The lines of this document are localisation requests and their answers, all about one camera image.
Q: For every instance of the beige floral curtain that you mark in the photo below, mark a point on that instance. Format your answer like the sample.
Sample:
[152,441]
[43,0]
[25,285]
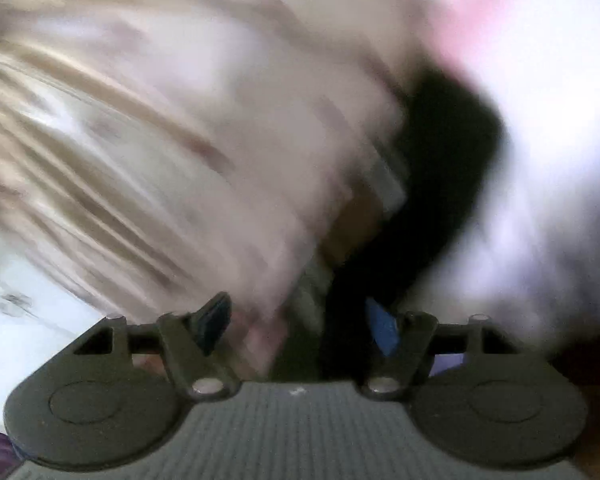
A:
[155,135]

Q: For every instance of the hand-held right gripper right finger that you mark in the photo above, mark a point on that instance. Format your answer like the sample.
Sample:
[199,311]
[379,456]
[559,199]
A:
[383,332]

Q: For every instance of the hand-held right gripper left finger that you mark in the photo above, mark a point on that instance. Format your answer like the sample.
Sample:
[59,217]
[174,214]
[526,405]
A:
[214,321]

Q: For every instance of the black small garment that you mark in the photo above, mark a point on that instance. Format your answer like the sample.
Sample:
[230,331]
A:
[430,185]

